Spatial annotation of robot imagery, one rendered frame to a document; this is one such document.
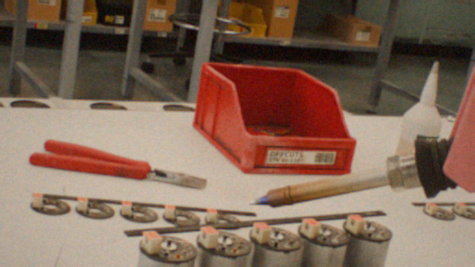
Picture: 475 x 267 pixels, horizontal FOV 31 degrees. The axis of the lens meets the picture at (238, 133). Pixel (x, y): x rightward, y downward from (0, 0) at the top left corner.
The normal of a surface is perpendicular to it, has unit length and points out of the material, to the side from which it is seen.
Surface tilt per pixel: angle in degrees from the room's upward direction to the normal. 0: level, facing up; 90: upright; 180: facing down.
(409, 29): 90
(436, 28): 90
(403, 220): 0
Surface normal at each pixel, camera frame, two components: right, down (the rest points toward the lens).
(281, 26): 0.54, 0.32
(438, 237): 0.17, -0.95
